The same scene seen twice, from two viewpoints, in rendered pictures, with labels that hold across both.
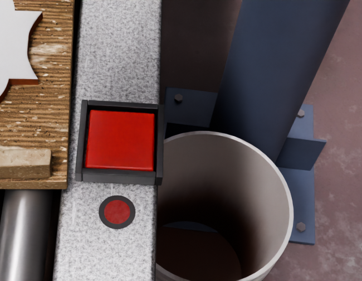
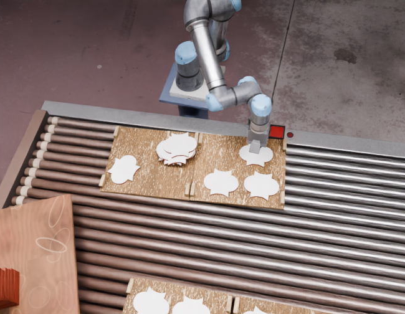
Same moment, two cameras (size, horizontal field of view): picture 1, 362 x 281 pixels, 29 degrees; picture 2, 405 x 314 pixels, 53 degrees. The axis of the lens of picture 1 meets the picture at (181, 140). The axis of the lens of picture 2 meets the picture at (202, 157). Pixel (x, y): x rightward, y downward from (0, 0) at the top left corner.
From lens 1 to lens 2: 1.62 m
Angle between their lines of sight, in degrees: 31
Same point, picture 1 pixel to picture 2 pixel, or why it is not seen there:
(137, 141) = (277, 129)
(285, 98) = not seen: hidden behind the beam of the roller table
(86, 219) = (291, 139)
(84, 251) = (297, 140)
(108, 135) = (275, 133)
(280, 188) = not seen: hidden behind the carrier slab
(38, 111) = (271, 143)
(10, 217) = (291, 150)
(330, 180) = not seen: hidden behind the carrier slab
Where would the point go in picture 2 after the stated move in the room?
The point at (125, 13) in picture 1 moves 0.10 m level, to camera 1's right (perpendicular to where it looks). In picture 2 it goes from (243, 129) to (250, 114)
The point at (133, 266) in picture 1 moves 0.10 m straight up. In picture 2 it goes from (300, 133) to (303, 121)
